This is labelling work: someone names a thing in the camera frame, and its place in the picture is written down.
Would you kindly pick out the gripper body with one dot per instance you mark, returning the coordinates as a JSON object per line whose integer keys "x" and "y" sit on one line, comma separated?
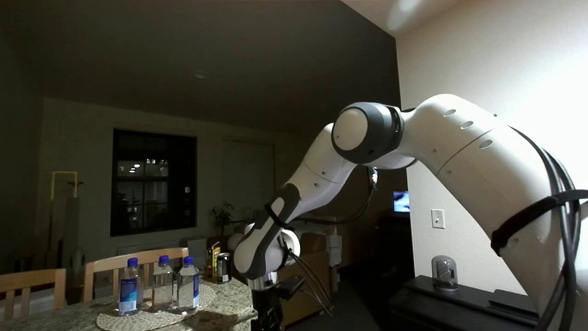
{"x": 266, "y": 307}

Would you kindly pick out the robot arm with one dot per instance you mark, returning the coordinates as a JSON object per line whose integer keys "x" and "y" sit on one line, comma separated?
{"x": 464, "y": 151}

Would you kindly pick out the dark drink can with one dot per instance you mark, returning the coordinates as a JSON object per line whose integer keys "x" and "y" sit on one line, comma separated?
{"x": 223, "y": 267}

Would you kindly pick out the brown cardboard box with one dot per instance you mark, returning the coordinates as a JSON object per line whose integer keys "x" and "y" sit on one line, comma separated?
{"x": 312, "y": 266}

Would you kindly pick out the yellow carton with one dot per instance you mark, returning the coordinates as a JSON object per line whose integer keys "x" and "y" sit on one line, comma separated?
{"x": 212, "y": 262}

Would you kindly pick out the clear water bottle blue cap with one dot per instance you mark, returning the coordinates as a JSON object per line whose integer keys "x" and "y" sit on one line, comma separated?
{"x": 188, "y": 287}
{"x": 162, "y": 287}

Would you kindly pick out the potted plant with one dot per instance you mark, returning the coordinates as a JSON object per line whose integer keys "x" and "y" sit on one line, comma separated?
{"x": 223, "y": 215}

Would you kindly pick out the round woven placemat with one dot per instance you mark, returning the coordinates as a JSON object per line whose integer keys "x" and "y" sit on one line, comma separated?
{"x": 151, "y": 319}

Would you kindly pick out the water bottle with blue label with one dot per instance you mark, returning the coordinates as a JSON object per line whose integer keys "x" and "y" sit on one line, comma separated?
{"x": 128, "y": 289}

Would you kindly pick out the wooden chair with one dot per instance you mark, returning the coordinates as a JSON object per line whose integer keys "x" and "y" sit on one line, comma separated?
{"x": 32, "y": 282}
{"x": 115, "y": 266}

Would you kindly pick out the dark window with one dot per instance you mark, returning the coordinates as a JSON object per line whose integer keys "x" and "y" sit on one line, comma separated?
{"x": 154, "y": 181}

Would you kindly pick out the lit screen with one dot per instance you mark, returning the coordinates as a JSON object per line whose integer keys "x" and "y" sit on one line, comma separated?
{"x": 401, "y": 201}

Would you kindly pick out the glass dome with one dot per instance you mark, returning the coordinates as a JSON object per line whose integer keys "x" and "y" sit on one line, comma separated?
{"x": 444, "y": 273}

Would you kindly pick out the black cabinet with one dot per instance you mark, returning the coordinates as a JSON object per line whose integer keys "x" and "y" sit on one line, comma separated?
{"x": 450, "y": 308}

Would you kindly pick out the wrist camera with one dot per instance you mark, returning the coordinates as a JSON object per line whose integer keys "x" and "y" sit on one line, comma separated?
{"x": 290, "y": 285}

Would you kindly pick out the white wall switch plate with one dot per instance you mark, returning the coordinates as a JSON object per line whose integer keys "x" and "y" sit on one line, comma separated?
{"x": 438, "y": 218}

